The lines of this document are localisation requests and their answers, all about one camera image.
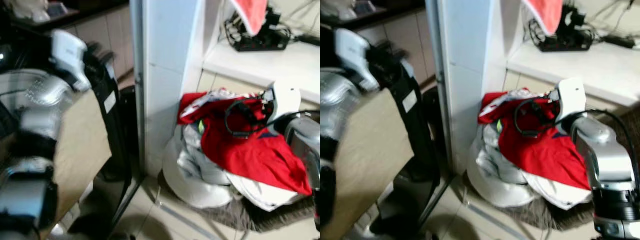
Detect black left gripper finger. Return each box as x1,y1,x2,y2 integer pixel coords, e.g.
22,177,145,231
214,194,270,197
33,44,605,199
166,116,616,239
400,112,442,188
102,112,133,183

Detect red garment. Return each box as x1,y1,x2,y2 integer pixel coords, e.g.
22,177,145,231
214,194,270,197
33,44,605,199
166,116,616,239
177,90,313,197
477,90,592,192

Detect beige counter cabinet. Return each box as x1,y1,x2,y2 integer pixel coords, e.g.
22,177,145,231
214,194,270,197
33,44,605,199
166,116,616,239
367,7,436,83
47,6,135,83

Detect white shelf board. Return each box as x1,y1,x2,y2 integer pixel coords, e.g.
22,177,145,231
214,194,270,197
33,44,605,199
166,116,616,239
202,39,321,105
506,40,640,108

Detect dark counter top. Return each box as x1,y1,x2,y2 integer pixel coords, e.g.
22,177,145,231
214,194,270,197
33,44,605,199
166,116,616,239
10,0,131,32
320,0,426,31

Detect light grey garment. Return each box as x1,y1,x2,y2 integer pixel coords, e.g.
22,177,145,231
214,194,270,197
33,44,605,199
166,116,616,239
475,122,531,187
177,122,233,187

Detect small grey box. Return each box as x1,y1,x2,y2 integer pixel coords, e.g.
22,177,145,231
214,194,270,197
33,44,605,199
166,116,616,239
354,1,377,16
47,1,70,17

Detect white cabinet side panel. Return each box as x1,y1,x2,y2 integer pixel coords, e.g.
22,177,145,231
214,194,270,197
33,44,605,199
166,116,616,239
425,0,526,176
129,0,223,178

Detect black flat power brick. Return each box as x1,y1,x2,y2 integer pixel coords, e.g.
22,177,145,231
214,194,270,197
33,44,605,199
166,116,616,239
295,32,321,47
601,34,637,49

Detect white garment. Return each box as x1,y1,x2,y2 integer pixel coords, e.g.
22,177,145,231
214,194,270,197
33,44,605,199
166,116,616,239
522,170,593,211
225,170,306,213

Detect black plugged power adapter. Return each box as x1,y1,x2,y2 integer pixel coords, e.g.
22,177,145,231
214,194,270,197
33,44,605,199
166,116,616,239
264,6,283,33
561,4,587,33

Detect white crumpled object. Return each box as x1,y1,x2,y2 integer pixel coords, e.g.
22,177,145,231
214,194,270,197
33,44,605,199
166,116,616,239
10,0,51,23
320,0,356,21

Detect pink red towel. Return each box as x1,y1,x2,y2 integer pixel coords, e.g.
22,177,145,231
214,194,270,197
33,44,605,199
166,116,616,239
231,0,270,36
522,0,564,36

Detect grey shaggy rug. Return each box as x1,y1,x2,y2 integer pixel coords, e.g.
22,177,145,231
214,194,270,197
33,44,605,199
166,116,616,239
462,172,601,232
157,172,321,233

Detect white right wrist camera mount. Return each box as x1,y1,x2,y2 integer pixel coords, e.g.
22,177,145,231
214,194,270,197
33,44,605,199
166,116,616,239
552,77,588,125
264,80,302,123

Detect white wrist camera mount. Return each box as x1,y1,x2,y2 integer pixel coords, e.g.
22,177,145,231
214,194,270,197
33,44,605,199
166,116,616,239
264,80,302,123
552,77,588,125
334,27,381,93
50,29,92,93

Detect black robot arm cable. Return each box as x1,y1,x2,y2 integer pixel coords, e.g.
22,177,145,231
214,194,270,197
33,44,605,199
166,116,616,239
513,96,640,186
223,96,321,139

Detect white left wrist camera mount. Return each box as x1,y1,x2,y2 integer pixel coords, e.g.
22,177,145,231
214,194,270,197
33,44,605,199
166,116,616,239
334,27,381,93
50,29,92,93

